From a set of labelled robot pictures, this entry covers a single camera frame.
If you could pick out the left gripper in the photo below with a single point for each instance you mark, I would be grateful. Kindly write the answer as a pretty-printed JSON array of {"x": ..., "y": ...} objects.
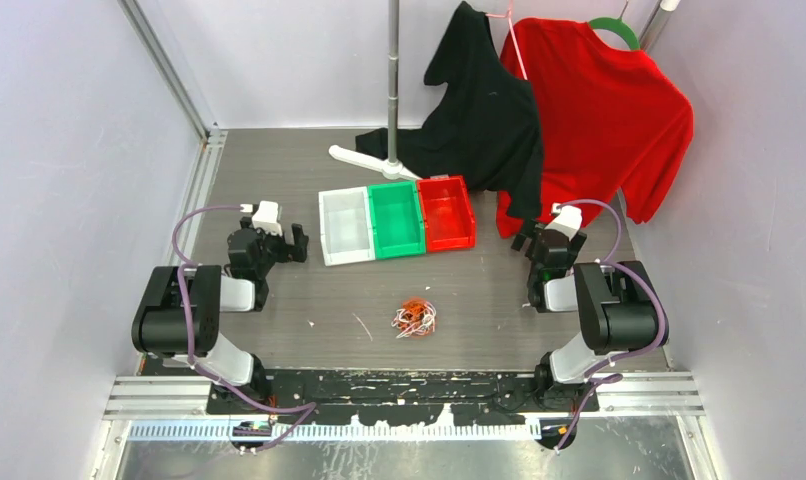
[{"x": 294, "y": 252}]

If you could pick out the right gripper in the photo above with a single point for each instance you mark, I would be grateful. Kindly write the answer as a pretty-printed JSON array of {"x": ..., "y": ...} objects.
[{"x": 575, "y": 246}]

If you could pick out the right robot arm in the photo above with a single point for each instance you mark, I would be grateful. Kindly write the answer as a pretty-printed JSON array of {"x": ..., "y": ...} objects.
[{"x": 619, "y": 313}]

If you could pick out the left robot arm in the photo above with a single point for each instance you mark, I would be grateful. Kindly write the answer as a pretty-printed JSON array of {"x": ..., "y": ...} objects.
[{"x": 179, "y": 313}]

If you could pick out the white plastic bin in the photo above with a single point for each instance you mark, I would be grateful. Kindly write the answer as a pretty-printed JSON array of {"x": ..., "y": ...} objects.
[{"x": 346, "y": 231}]

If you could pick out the red plastic bin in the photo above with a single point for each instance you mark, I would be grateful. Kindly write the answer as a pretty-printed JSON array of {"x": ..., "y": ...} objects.
[{"x": 449, "y": 221}]

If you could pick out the green plastic bin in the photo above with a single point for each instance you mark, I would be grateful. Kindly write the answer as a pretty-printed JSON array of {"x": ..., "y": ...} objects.
[{"x": 397, "y": 220}]

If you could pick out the white rack base foot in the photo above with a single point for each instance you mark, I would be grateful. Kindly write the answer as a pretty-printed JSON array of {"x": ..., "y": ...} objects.
[{"x": 370, "y": 162}]

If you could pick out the black t-shirt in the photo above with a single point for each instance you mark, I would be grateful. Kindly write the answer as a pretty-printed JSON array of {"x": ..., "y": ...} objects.
[{"x": 486, "y": 128}]

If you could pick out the red t-shirt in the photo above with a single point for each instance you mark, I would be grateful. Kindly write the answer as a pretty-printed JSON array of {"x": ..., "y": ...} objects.
[{"x": 612, "y": 122}]

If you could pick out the green hanger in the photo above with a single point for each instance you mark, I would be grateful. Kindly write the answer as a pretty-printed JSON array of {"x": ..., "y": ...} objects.
[{"x": 618, "y": 27}]

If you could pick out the pink hanger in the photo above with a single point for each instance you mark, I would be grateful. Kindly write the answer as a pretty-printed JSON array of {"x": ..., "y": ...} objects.
[{"x": 508, "y": 17}]

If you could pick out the garment rack pole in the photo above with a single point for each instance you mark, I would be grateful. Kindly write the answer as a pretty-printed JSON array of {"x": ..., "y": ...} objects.
[{"x": 393, "y": 78}]

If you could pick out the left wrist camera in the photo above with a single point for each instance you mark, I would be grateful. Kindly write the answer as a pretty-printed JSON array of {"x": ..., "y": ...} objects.
[{"x": 266, "y": 217}]

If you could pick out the aluminium frame rail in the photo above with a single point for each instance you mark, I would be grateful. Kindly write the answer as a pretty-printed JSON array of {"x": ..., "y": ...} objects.
[{"x": 152, "y": 44}]

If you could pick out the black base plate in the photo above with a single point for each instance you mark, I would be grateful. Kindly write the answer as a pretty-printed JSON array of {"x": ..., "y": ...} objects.
[{"x": 402, "y": 398}]

